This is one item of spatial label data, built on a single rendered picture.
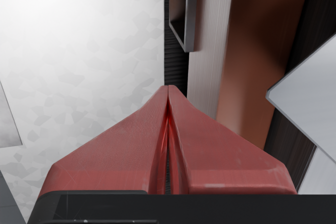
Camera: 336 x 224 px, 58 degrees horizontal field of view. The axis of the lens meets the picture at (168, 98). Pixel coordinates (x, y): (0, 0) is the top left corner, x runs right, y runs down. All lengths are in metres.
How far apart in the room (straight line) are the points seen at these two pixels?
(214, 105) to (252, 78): 0.03
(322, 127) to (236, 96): 0.05
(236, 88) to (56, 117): 0.23
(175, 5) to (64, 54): 0.12
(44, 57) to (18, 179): 0.18
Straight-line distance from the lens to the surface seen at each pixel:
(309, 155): 0.19
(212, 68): 0.18
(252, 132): 0.21
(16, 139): 0.38
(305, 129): 0.17
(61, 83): 0.33
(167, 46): 0.47
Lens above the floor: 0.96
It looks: 51 degrees down
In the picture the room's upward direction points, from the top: 159 degrees clockwise
